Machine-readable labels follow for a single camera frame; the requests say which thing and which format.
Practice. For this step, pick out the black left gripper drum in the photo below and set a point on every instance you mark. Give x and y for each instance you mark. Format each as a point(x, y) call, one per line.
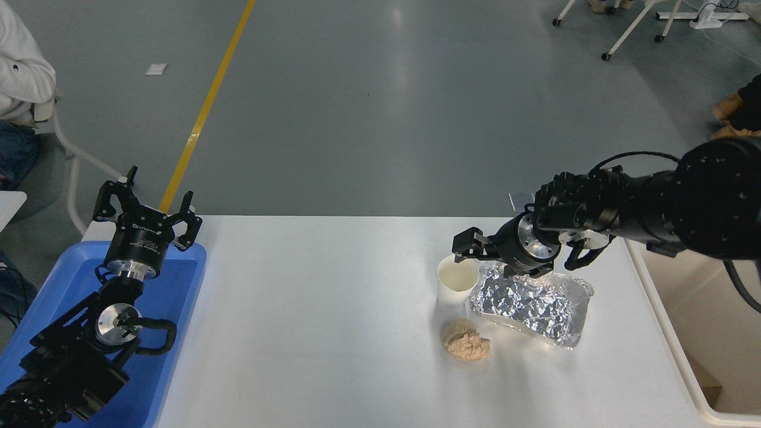
point(141, 241)

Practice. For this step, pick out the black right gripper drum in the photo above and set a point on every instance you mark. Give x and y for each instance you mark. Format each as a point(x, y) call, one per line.
point(508, 244)

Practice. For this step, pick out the white paper cup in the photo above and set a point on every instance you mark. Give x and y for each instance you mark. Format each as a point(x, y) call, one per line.
point(456, 282)

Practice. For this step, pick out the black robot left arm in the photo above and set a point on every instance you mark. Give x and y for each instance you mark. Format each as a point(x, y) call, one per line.
point(71, 356)

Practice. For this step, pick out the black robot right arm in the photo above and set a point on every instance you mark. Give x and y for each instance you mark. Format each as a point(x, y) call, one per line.
point(701, 202)

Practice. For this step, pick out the crumpled silver foil tray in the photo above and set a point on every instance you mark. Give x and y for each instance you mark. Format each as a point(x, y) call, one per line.
point(529, 303)

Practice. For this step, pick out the clear rectangular floor plate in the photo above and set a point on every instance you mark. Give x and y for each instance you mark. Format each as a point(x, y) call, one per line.
point(518, 199)

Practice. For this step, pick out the blue plastic tray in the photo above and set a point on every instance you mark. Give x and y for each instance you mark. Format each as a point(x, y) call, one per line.
point(172, 291)

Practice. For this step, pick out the crumpled tan paper ball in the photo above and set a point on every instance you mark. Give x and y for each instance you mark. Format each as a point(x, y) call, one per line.
point(465, 342)

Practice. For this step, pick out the small white side table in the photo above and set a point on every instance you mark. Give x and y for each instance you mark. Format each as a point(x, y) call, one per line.
point(10, 205)

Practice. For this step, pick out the person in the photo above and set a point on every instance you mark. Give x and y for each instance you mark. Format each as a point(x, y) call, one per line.
point(750, 104)
point(600, 5)
point(21, 71)

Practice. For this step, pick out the large pale plastic bin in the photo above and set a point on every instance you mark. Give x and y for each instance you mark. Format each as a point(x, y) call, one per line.
point(684, 333)

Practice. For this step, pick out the white stand base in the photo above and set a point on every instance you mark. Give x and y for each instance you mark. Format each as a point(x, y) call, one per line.
point(713, 18)

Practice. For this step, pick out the white tubular chair frame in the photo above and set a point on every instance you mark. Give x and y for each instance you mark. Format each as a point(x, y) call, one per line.
point(74, 178)

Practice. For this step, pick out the white rolling chair frame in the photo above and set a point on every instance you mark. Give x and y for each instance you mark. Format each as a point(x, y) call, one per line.
point(624, 32)

